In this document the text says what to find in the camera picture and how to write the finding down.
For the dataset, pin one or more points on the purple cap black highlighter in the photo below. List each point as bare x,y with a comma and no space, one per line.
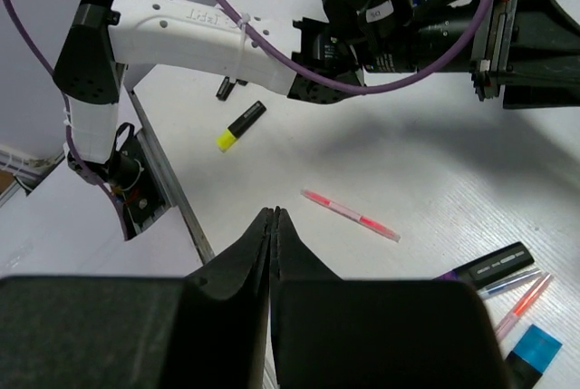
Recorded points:
484,271

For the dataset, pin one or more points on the thin orange pen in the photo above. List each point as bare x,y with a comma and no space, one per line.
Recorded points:
510,319

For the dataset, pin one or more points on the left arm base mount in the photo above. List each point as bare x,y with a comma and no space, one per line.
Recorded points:
129,180

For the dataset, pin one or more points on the thin pink pen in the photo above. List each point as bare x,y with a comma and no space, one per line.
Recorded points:
364,221

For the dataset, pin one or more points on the aluminium table edge rail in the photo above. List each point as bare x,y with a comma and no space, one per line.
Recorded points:
167,181

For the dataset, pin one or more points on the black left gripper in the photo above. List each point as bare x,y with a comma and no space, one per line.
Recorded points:
388,36

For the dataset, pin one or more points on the thin blue pen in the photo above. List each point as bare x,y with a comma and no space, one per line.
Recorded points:
509,283

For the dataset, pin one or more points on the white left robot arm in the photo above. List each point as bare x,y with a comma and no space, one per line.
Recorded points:
525,51

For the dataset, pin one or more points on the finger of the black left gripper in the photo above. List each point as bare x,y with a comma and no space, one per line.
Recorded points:
543,26
521,97

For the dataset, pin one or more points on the yellow cap black highlighter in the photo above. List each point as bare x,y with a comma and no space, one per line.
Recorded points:
239,127

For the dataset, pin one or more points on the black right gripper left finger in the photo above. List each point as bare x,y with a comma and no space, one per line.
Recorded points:
203,330

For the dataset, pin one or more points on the blue cap black highlighter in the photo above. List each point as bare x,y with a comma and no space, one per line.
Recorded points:
530,357

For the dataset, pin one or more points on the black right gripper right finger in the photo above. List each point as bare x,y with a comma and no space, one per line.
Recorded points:
329,332

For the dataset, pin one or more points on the green cap black highlighter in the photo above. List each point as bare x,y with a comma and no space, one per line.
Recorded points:
225,89

